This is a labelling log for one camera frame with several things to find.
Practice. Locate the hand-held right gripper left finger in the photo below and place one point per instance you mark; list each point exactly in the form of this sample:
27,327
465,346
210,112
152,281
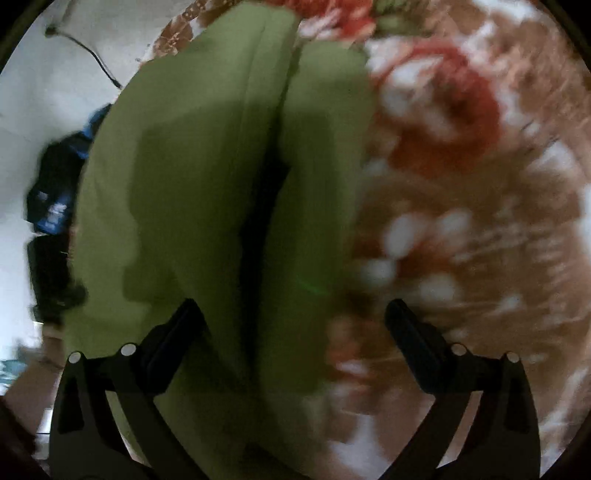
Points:
178,339

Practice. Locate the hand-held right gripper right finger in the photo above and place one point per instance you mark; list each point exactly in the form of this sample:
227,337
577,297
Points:
406,337

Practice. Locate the green hooded jacket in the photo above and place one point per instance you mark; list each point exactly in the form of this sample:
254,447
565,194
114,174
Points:
194,194

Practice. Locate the floral printed blanket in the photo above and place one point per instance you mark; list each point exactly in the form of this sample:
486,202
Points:
461,207

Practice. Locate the blue and black jacket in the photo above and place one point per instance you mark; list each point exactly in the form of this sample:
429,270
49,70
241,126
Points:
57,194

